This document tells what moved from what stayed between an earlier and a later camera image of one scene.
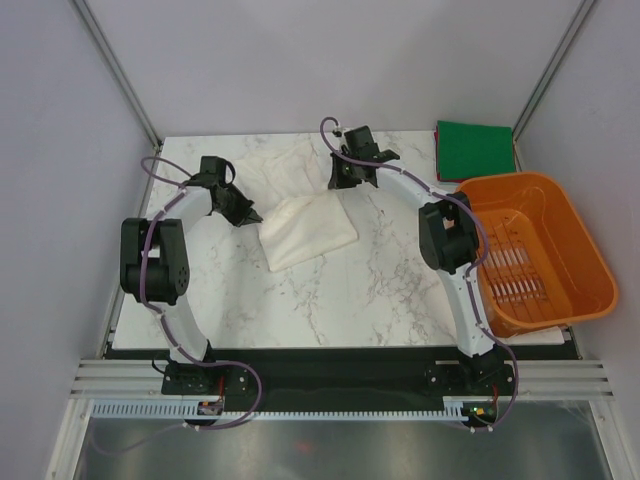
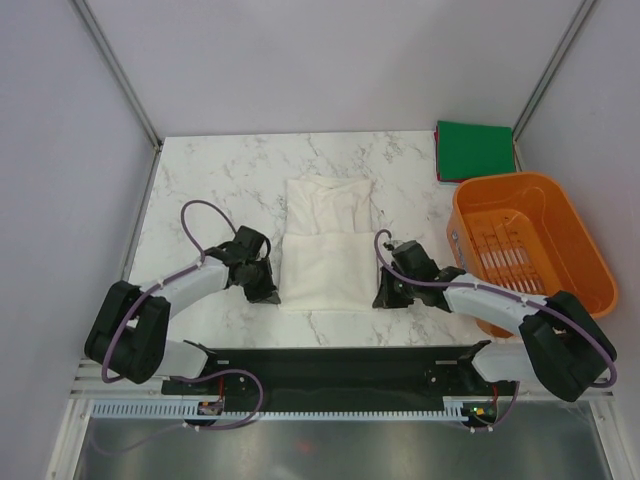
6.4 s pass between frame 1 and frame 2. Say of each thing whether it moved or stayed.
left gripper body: moved
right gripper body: moved
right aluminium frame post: stayed
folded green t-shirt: stayed
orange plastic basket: stayed
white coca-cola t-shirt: moved
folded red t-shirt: stayed
